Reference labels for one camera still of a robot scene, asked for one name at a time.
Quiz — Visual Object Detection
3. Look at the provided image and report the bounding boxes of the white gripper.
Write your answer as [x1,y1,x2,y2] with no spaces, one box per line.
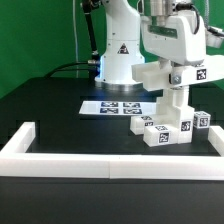
[141,13,206,84]

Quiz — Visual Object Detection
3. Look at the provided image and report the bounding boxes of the white chair back frame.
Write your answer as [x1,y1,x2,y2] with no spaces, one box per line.
[132,55,224,91]

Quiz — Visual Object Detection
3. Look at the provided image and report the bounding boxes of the white chair seat part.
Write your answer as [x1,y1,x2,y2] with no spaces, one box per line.
[156,86,195,144]

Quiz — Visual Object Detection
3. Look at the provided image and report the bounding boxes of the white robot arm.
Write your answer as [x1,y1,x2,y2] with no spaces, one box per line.
[82,0,224,91]

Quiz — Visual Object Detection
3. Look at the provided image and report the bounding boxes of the white tagged cube right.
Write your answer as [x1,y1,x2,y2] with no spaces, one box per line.
[193,111,211,129]

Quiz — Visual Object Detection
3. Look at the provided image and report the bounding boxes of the white marker sheet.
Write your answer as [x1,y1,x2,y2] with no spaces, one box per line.
[79,101,156,116]

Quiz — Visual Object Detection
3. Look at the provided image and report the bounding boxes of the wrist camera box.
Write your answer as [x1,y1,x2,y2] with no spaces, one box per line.
[206,26,224,48]

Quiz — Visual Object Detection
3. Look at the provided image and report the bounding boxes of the black cable bundle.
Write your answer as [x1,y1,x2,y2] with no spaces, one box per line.
[43,61,101,80]

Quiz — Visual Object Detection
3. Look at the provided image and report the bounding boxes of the grey thin cable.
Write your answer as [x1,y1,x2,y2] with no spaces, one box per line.
[72,0,81,79]

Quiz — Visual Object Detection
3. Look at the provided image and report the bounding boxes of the white U-shaped fence frame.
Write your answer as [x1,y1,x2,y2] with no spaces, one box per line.
[0,122,224,181]

